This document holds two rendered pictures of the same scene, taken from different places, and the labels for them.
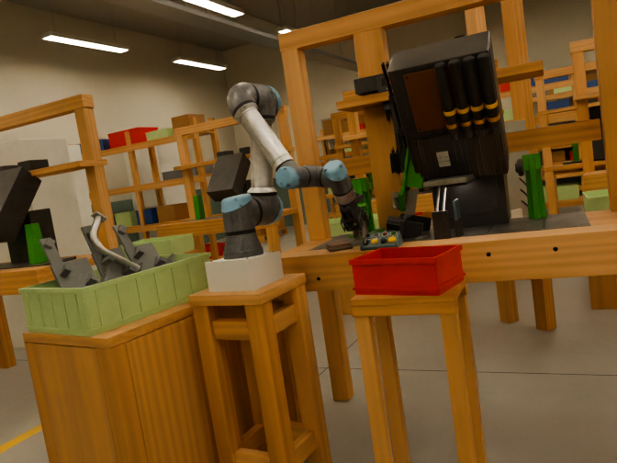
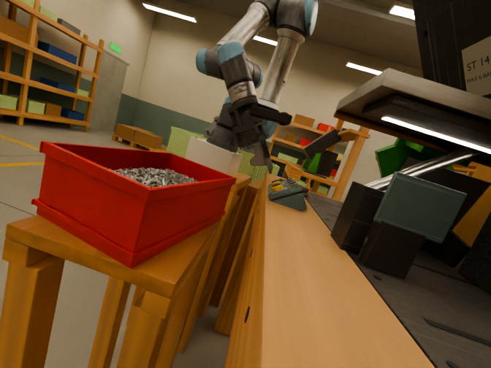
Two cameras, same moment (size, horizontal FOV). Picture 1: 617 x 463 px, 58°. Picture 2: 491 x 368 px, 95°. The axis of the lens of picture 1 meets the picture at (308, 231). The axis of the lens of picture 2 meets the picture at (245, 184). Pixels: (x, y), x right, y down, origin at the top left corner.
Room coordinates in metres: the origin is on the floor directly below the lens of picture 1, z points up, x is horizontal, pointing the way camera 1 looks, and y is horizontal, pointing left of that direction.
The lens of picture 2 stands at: (1.82, -0.79, 1.01)
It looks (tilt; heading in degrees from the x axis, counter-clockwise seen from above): 10 degrees down; 68
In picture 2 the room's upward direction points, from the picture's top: 18 degrees clockwise
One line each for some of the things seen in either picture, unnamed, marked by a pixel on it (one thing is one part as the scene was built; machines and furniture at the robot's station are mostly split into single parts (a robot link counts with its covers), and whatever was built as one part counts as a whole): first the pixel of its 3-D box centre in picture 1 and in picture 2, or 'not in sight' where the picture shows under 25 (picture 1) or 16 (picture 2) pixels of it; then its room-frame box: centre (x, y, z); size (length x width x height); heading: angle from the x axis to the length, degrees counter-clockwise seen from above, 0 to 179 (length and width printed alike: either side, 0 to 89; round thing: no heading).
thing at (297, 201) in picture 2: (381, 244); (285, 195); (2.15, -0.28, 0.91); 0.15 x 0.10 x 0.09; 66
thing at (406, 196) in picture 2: (457, 217); (408, 228); (2.16, -0.59, 0.97); 0.10 x 0.02 x 0.14; 156
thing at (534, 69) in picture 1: (436, 89); not in sight; (2.58, -0.68, 1.52); 0.90 x 0.25 x 0.04; 66
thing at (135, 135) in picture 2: not in sight; (143, 139); (1.31, 5.88, 0.22); 1.20 x 0.81 x 0.44; 148
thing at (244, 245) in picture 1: (241, 242); (225, 136); (2.07, 0.25, 1.01); 0.15 x 0.15 x 0.10
